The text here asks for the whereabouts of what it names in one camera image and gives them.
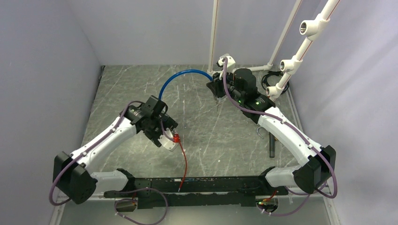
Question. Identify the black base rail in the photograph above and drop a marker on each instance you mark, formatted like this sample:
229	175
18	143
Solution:
244	191

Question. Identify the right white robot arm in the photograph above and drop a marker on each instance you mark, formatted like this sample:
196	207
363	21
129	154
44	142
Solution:
316	163

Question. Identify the white PVC pipe frame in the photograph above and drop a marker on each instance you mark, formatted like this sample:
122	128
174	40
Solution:
261	33

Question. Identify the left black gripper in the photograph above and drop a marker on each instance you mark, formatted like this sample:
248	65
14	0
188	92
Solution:
169	123

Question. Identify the dark grey rod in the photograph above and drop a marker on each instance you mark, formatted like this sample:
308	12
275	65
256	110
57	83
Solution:
272	143

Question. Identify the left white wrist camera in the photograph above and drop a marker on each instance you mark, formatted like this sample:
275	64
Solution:
168	144

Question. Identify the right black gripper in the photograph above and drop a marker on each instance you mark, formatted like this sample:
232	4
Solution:
216	85

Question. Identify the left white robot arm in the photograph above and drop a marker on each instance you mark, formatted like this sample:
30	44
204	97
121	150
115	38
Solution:
75	175

